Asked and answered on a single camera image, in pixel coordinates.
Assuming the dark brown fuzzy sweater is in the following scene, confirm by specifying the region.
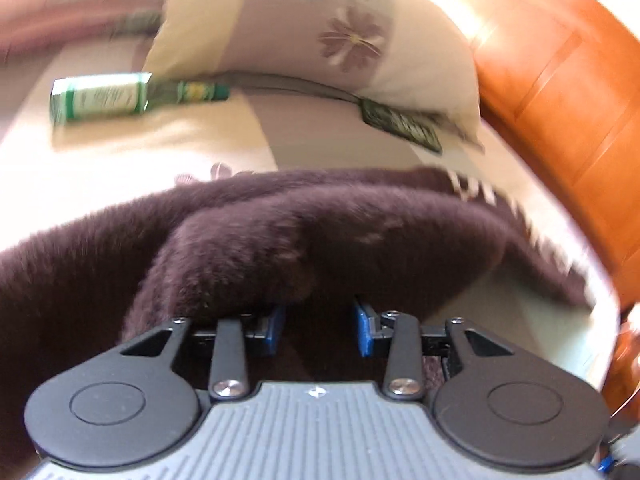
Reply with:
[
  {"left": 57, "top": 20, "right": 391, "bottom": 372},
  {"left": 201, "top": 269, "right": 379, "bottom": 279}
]
[{"left": 1, "top": 167, "right": 589, "bottom": 477}]

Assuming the dark green patterned packet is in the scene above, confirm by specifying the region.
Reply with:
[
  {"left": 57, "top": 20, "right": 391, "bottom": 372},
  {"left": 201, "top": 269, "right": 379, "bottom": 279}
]
[{"left": 359, "top": 99, "right": 442, "bottom": 154}]

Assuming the striped pastel bed sheet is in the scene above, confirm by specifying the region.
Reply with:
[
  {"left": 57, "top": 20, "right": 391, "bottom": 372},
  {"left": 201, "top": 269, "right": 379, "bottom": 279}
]
[{"left": 1, "top": 37, "right": 618, "bottom": 386}]

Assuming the green glass bottle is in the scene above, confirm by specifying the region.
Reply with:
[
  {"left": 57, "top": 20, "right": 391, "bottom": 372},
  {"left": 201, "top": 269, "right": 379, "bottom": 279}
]
[{"left": 49, "top": 72, "right": 231, "bottom": 127}]

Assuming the orange wooden headboard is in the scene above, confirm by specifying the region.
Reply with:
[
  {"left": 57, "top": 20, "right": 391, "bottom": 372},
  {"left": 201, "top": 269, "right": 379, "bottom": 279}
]
[{"left": 470, "top": 0, "right": 640, "bottom": 411}]

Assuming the floral cream pillow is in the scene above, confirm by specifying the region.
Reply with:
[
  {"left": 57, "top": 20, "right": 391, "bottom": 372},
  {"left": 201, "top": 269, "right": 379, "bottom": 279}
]
[{"left": 145, "top": 0, "right": 480, "bottom": 143}]

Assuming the pink floral folded quilt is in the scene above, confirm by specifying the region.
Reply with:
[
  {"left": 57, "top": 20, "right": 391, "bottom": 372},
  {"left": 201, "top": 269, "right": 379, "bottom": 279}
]
[{"left": 1, "top": 0, "right": 164, "bottom": 63}]

